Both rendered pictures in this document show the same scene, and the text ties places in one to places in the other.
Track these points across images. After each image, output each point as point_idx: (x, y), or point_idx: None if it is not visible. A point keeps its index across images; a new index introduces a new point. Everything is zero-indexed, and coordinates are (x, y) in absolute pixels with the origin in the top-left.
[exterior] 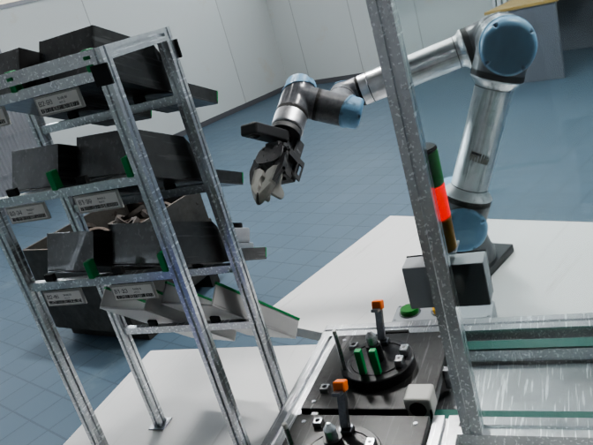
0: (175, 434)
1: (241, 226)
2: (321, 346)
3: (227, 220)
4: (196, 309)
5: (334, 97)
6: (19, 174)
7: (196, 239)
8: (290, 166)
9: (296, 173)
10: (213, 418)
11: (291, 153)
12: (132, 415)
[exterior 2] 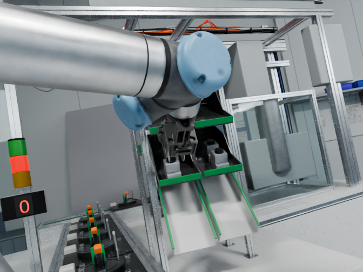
0: (233, 258)
1: (166, 161)
2: (159, 271)
3: (141, 147)
4: (136, 171)
5: None
6: None
7: (149, 149)
8: (169, 141)
9: (169, 150)
10: (224, 268)
11: (163, 129)
12: (277, 250)
